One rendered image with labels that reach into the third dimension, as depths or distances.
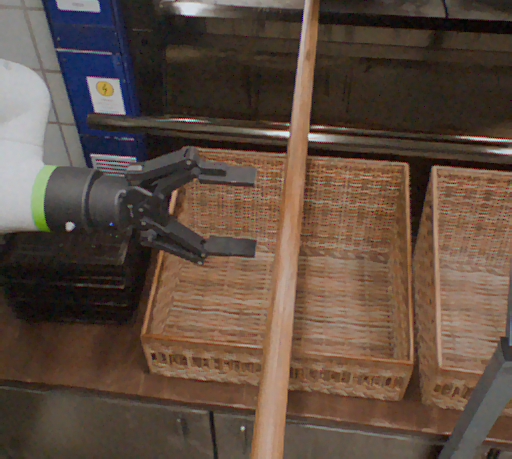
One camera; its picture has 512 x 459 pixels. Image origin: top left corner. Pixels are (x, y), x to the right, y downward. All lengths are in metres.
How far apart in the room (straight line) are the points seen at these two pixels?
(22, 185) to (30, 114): 0.10
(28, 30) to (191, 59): 0.37
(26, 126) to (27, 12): 0.61
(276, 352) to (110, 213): 0.29
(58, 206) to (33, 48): 0.72
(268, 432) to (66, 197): 0.39
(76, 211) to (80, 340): 0.69
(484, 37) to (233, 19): 0.51
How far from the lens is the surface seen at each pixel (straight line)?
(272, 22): 1.25
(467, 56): 1.30
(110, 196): 0.77
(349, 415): 1.30
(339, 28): 1.25
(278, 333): 0.64
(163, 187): 0.75
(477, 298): 1.53
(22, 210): 0.81
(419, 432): 1.32
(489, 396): 1.09
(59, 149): 1.62
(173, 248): 0.83
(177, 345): 1.23
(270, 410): 0.60
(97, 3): 1.30
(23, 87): 0.83
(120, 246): 1.31
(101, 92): 1.41
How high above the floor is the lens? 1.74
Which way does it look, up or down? 44 degrees down
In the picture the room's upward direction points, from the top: straight up
